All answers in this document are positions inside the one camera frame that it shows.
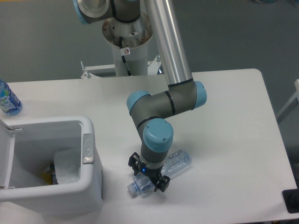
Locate black clamp at table edge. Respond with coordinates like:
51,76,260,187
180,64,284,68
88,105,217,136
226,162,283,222
282,189,299,214

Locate white metal frame brackets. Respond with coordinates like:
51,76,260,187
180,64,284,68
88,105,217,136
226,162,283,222
80,55,164,79

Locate white frame at right edge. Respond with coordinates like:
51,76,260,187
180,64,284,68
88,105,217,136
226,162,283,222
276,79,299,124

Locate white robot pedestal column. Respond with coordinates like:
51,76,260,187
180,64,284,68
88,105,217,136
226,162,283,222
102,12,153,77

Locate white paper wrapper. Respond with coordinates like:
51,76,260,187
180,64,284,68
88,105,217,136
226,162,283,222
54,148,81,184

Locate blue labelled water bottle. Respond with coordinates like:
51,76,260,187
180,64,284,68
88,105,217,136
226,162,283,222
0,80,22,116

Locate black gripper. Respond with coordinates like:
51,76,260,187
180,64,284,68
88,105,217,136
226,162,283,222
128,152,171,192

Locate black cable on pedestal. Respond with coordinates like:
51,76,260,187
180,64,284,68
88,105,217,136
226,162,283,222
119,36,132,77

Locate white trash can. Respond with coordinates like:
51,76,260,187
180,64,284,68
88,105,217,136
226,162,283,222
0,116,103,214

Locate yellow trash in bin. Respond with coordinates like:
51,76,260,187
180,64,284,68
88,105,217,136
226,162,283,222
42,163,57,185

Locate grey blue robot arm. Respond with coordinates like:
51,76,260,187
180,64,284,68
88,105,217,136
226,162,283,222
73,0,207,191

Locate crushed clear plastic bottle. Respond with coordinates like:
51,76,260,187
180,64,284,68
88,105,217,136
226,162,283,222
128,149,192,198

